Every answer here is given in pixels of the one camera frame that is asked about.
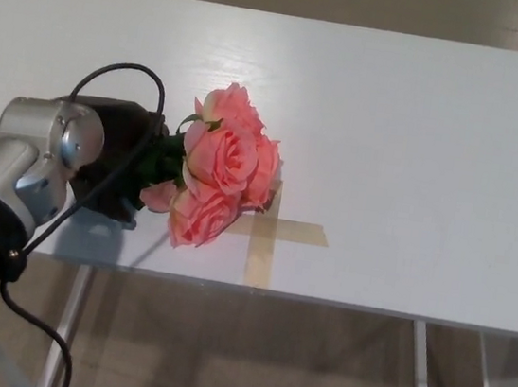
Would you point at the pink rose bouquet green stems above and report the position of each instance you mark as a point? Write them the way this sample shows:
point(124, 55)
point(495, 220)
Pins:
point(225, 160)

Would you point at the thin white table leg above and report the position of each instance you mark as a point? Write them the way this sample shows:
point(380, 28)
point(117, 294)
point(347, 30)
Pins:
point(484, 376)

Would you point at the short beige tape strip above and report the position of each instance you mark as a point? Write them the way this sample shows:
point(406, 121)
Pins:
point(301, 232)

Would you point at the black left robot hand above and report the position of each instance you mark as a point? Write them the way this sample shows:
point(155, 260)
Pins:
point(117, 146)

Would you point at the long beige tape strip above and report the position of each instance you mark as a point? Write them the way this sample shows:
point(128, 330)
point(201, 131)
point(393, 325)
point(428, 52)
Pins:
point(259, 260)

